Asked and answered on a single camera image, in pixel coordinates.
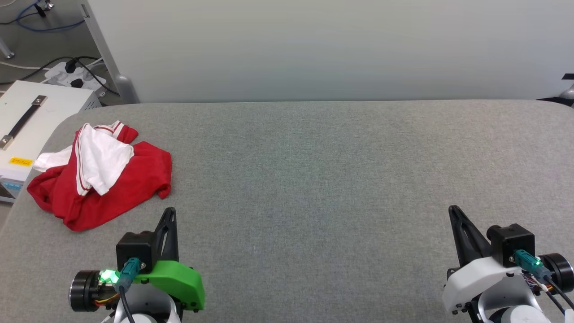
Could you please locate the yellow warning label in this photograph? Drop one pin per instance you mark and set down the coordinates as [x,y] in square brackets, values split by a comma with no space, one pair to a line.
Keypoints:
[21,162]

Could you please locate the black stand base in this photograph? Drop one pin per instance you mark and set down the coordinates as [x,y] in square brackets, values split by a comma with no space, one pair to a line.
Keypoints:
[566,92]

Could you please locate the grey metal partition post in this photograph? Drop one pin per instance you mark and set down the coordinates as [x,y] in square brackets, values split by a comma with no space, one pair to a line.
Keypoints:
[123,87]

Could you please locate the black power plug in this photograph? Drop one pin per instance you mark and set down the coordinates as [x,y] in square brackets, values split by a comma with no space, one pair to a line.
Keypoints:
[70,66]
[76,84]

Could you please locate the red and white shirt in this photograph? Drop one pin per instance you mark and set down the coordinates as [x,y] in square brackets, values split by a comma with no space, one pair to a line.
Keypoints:
[130,179]

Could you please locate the white partition panel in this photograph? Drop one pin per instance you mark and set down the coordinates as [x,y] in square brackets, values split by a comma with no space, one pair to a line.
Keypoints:
[314,49]

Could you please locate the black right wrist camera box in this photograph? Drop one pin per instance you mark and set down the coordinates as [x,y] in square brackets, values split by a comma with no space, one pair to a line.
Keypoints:
[511,240]

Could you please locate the white power strip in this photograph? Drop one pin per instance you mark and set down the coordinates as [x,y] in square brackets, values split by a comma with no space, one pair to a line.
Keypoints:
[60,76]

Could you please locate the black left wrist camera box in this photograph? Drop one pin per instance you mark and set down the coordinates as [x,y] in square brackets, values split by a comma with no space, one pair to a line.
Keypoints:
[134,246]

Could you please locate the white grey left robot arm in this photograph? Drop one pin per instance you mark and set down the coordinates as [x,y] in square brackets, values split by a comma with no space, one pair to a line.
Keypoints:
[148,305]

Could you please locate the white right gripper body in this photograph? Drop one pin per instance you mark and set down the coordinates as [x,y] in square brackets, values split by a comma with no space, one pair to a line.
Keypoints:
[475,278]

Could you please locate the grey metal furniture leg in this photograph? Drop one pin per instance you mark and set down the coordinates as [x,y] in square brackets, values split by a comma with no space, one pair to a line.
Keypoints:
[6,51]

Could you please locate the white equipment box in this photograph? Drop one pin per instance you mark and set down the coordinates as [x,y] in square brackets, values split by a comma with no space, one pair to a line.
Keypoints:
[49,116]

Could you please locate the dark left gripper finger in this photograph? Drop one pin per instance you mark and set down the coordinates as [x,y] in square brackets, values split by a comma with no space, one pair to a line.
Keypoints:
[161,246]
[173,246]

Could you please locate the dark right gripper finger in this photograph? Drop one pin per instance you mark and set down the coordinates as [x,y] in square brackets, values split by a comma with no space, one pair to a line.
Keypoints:
[462,246]
[477,244]

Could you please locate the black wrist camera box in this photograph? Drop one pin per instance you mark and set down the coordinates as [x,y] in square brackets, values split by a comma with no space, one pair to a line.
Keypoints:
[134,246]
[511,240]

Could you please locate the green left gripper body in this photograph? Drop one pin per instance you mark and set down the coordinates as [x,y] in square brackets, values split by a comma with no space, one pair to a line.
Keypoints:
[179,280]

